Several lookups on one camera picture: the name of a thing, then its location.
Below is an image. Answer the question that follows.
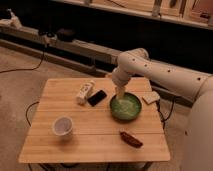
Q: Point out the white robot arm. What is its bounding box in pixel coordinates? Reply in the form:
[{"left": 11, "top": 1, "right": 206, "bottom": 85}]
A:
[{"left": 112, "top": 48, "right": 213, "bottom": 171}]

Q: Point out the white figure on ledge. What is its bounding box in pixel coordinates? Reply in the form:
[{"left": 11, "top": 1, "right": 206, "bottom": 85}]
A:
[{"left": 0, "top": 9, "right": 22, "bottom": 29}]

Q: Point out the black cable on left floor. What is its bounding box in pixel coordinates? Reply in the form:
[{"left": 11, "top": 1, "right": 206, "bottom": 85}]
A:
[{"left": 0, "top": 46, "right": 48, "bottom": 75}]

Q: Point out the black device on ledge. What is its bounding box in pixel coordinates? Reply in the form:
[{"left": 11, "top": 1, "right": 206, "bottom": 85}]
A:
[{"left": 56, "top": 28, "right": 75, "bottom": 42}]

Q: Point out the green ceramic bowl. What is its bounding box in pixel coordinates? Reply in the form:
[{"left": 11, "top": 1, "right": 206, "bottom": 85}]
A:
[{"left": 109, "top": 92, "right": 142, "bottom": 121}]

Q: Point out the brown elongated object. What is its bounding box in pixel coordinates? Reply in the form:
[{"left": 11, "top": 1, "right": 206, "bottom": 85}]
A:
[{"left": 120, "top": 131, "right": 143, "bottom": 148}]

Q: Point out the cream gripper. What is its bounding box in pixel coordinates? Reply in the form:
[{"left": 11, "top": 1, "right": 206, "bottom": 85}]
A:
[{"left": 112, "top": 68, "right": 132, "bottom": 100}]

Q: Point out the wooden table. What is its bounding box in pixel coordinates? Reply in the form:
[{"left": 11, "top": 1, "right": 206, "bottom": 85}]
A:
[{"left": 19, "top": 78, "right": 170, "bottom": 163}]

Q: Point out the beige sponge block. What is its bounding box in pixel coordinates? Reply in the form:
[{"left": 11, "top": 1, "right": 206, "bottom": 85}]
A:
[{"left": 142, "top": 91, "right": 160, "bottom": 104}]

